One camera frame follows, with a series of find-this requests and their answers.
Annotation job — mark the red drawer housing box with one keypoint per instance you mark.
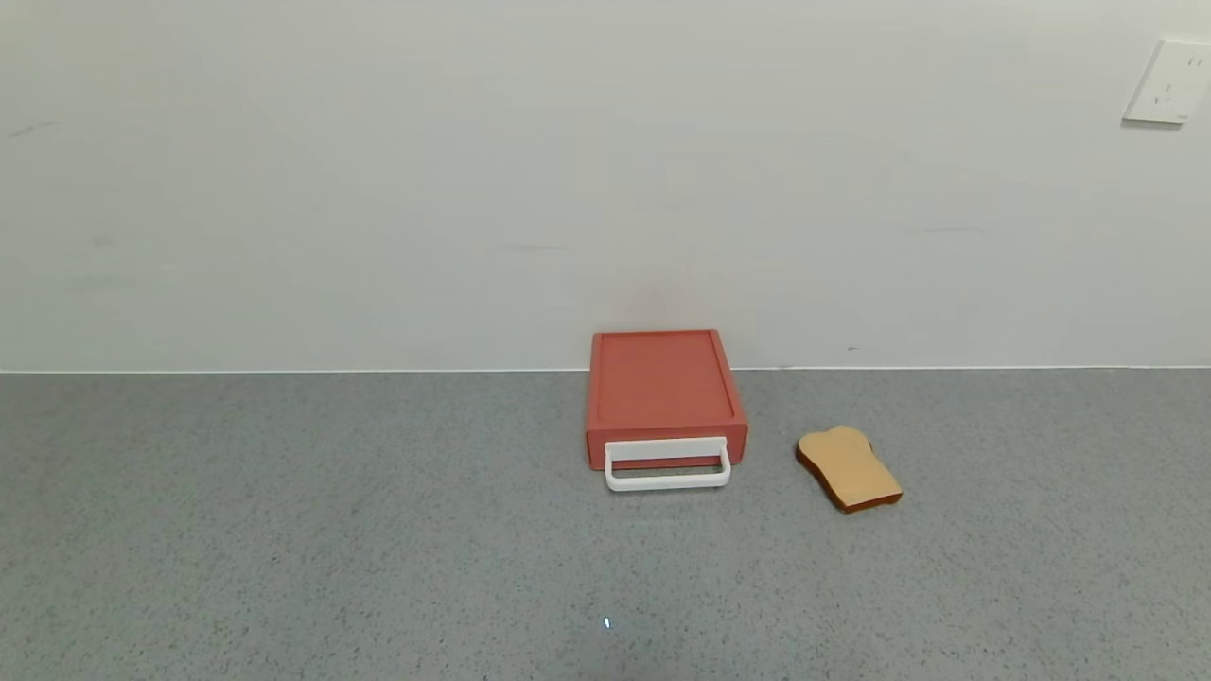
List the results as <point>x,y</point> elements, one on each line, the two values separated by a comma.
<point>662,378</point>

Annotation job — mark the toast bread slice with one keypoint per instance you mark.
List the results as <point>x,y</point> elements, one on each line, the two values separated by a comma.
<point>850,468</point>

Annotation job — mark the white wall socket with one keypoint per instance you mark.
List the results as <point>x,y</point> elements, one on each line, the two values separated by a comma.
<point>1168,83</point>

